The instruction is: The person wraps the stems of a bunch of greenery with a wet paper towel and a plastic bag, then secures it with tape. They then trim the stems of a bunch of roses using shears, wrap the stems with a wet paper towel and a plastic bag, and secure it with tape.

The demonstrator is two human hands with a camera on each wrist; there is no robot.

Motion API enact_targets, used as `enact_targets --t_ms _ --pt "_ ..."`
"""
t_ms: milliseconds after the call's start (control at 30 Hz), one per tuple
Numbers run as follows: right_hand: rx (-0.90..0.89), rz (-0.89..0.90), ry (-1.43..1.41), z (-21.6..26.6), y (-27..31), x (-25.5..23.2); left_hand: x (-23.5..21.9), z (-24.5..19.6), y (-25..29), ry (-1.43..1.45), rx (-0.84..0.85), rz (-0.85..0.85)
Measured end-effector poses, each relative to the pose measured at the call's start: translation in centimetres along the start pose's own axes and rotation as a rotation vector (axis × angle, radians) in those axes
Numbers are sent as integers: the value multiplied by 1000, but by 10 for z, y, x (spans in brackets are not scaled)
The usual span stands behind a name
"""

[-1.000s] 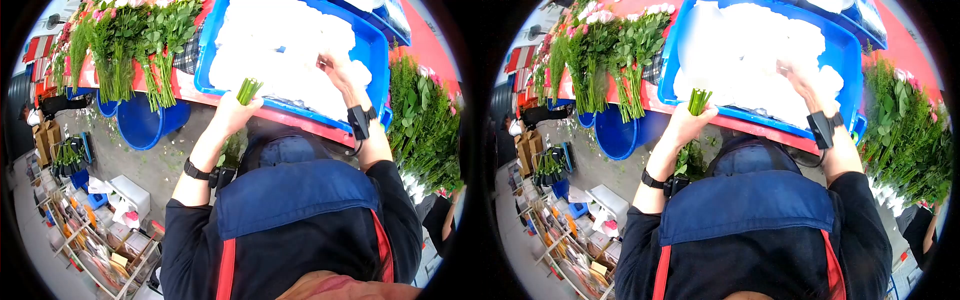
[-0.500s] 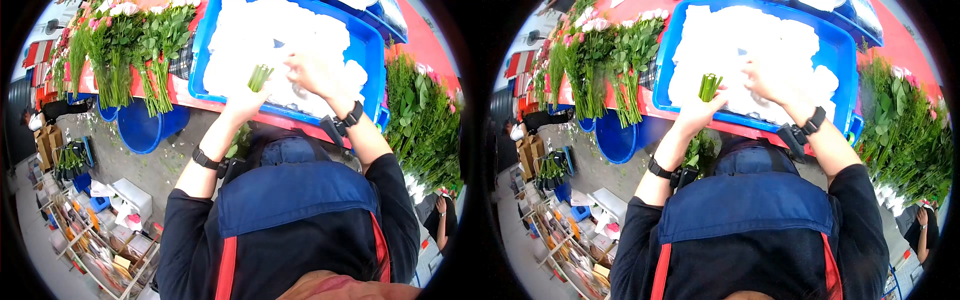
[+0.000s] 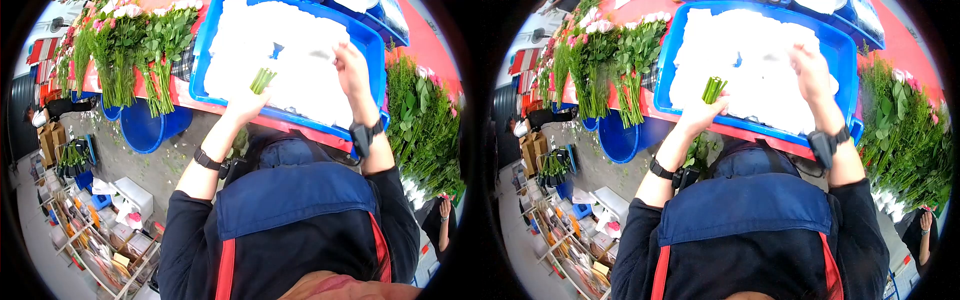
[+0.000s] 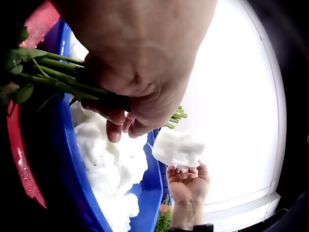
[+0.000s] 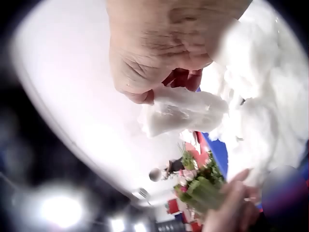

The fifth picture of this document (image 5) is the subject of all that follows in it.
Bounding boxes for person's right hand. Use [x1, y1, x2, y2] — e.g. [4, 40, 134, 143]
[106, 0, 253, 105]

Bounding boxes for person's left hand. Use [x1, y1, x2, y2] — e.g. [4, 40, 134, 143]
[202, 169, 264, 232]

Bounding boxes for person's right thumb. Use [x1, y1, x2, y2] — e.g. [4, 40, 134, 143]
[113, 63, 156, 105]

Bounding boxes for person's right fingers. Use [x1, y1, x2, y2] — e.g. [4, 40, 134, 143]
[161, 68, 204, 92]

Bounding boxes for person's left fingers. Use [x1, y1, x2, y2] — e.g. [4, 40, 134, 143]
[220, 169, 262, 213]

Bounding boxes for white wrapping paper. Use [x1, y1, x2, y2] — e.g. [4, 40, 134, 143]
[138, 0, 309, 192]

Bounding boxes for flower bouquet with green stems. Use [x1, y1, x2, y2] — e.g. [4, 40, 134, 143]
[173, 142, 228, 214]

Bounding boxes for blue sheet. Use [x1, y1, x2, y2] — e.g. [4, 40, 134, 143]
[195, 131, 229, 179]

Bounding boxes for red and white stand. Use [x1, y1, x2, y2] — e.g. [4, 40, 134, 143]
[166, 198, 205, 230]

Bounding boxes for round ceiling lamp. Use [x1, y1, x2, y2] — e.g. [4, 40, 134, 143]
[39, 193, 84, 227]

